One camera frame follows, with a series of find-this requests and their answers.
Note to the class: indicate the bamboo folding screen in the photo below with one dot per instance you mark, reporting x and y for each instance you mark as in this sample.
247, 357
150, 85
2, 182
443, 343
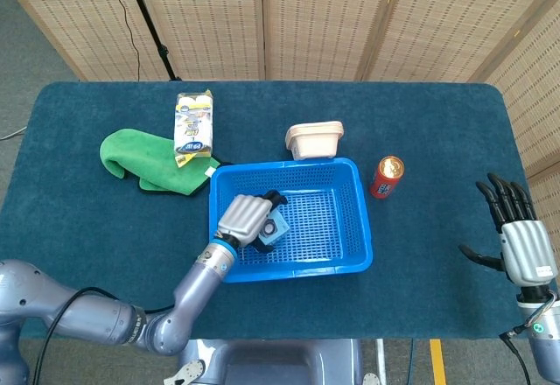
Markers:
306, 17

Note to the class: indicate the yellow floor tape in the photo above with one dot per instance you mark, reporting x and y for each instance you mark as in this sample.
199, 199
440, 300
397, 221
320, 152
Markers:
437, 363

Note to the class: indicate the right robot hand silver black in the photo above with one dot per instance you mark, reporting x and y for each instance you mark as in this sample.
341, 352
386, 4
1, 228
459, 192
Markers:
527, 254

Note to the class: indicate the light blue speaker box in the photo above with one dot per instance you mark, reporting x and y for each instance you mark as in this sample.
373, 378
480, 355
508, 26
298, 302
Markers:
277, 229

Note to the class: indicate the red drink can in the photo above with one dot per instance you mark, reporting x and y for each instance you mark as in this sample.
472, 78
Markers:
387, 181

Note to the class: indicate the black tripod stand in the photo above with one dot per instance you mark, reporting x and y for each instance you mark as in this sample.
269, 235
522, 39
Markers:
151, 26

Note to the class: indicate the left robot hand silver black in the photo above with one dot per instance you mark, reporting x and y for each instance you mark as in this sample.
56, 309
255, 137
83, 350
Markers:
242, 221

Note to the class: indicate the white snack package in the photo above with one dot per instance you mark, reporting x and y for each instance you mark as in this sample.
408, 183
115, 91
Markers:
194, 127

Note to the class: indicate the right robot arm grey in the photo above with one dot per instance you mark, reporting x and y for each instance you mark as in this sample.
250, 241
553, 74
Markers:
547, 345

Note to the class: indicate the white perforated base plate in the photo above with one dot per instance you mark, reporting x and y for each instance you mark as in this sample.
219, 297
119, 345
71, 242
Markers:
371, 380
188, 372

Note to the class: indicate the green microfibre cloth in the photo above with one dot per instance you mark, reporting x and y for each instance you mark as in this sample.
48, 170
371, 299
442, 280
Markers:
144, 157

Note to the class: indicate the white floor strip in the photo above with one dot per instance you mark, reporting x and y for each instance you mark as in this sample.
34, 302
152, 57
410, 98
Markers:
381, 361

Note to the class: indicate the grey robot torso base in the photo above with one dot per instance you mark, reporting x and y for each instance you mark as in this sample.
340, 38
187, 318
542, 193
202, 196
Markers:
271, 363

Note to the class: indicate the beige plastic container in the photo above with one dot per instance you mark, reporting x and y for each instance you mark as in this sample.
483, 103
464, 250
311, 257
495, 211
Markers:
315, 142

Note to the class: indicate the blue plastic basket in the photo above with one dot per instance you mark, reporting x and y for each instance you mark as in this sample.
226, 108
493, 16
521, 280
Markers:
332, 227

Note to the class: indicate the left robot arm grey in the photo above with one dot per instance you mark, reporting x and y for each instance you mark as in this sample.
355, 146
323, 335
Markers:
100, 319

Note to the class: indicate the dark blue carpet table cover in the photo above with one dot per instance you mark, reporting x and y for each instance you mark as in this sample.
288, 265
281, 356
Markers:
437, 140

